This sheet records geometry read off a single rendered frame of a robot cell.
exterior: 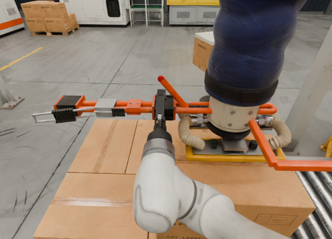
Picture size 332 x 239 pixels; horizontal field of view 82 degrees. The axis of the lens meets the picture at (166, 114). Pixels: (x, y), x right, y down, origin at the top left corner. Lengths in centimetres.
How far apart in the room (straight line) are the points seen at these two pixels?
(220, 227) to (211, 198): 6
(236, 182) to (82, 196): 91
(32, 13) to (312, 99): 746
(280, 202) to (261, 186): 8
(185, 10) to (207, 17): 86
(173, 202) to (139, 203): 7
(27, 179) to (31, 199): 27
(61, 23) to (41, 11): 64
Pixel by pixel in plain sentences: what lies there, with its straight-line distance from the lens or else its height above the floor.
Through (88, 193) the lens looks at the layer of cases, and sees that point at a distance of 136.
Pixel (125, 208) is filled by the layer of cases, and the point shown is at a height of 54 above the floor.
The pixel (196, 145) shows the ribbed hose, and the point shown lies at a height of 116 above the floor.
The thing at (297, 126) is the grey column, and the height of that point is 38.
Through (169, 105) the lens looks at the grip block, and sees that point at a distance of 68.
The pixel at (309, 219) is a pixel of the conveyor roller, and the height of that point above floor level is 54.
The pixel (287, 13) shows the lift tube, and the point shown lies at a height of 156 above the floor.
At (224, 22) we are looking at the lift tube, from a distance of 56.
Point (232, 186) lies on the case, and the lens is 86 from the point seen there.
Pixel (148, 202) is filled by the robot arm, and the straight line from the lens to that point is 41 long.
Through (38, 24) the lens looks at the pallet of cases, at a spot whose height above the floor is 33.
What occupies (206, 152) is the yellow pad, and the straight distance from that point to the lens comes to 69.
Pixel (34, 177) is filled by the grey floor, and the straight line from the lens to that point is 240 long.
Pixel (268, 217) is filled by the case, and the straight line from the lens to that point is 95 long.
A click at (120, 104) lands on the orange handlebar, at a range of 74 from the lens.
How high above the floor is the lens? 163
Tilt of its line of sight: 36 degrees down
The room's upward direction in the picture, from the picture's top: straight up
